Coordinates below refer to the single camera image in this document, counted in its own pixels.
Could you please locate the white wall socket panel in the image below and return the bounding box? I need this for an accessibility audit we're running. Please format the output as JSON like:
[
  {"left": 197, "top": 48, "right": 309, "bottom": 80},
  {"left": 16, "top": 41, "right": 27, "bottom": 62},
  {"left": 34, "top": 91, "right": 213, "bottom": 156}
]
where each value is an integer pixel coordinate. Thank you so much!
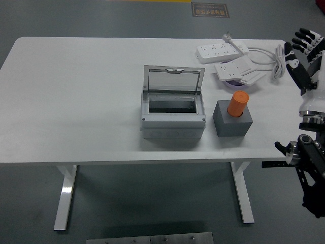
[{"left": 214, "top": 55, "right": 255, "bottom": 81}]

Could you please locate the white power strip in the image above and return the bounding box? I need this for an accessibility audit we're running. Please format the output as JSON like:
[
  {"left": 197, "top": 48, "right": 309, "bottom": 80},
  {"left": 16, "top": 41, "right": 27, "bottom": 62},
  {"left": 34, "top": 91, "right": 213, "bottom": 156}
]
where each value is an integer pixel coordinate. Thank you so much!
[{"left": 194, "top": 42, "right": 250, "bottom": 64}]

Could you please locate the grey cube holder block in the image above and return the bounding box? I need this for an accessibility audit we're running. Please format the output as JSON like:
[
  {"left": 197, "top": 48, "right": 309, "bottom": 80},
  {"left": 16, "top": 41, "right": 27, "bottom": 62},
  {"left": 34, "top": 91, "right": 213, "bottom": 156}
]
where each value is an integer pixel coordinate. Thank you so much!
[{"left": 212, "top": 100, "right": 254, "bottom": 138}]

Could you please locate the white blank switch panel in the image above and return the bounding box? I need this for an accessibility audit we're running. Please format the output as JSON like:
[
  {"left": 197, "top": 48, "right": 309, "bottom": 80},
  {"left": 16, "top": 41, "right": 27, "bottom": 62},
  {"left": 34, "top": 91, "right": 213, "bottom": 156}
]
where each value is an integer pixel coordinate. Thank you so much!
[{"left": 238, "top": 68, "right": 267, "bottom": 86}]

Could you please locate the smoky transparent box lid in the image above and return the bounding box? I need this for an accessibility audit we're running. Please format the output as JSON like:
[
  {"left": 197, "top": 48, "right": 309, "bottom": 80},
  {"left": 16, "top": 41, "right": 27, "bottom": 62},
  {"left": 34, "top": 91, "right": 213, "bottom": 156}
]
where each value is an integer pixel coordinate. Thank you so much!
[{"left": 143, "top": 65, "right": 205, "bottom": 95}]

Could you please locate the white power cord with plug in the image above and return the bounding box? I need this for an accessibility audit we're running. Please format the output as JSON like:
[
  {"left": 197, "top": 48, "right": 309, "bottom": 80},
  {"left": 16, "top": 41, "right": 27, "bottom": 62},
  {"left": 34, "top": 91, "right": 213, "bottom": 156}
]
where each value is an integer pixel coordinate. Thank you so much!
[{"left": 222, "top": 31, "right": 286, "bottom": 82}]

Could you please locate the purple round dish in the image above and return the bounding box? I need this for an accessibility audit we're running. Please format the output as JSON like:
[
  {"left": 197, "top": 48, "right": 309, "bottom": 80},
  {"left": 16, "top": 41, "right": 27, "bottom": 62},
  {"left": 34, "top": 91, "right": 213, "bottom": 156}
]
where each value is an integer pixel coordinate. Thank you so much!
[{"left": 220, "top": 59, "right": 251, "bottom": 90}]

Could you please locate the robot right hand white shell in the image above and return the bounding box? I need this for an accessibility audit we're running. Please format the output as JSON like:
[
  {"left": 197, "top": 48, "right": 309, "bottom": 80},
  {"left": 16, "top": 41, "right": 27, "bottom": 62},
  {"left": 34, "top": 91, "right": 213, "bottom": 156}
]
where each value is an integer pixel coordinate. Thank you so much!
[{"left": 283, "top": 27, "right": 325, "bottom": 112}]

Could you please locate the orange cylinder battery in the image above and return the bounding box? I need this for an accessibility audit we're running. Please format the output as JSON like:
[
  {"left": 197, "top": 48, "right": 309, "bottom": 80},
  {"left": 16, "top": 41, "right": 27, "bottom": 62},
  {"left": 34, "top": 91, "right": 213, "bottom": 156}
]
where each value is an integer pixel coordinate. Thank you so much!
[{"left": 227, "top": 90, "right": 250, "bottom": 117}]

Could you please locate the brown floor sign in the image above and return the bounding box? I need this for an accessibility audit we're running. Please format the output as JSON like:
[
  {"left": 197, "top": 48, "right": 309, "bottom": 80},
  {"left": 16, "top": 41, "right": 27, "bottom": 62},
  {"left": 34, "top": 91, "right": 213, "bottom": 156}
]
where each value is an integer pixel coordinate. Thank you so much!
[{"left": 190, "top": 2, "right": 231, "bottom": 18}]

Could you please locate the black table control panel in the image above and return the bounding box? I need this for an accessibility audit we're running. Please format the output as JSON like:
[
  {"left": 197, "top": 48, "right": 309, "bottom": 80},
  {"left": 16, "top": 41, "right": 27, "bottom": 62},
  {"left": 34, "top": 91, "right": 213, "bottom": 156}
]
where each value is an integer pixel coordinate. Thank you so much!
[{"left": 262, "top": 162, "right": 290, "bottom": 168}]

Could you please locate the white table leg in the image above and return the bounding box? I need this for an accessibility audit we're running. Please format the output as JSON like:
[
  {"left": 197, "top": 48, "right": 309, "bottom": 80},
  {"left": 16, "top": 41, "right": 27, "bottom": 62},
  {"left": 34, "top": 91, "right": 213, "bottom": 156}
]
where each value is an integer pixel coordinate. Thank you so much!
[
  {"left": 230, "top": 162, "right": 255, "bottom": 224},
  {"left": 53, "top": 165, "right": 78, "bottom": 231}
]

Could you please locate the grey plastic enclosure box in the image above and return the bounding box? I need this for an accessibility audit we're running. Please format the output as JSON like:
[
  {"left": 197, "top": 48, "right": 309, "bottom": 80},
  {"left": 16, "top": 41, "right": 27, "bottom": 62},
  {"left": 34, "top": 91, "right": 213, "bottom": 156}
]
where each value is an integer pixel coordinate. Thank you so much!
[{"left": 140, "top": 90, "right": 206, "bottom": 139}]

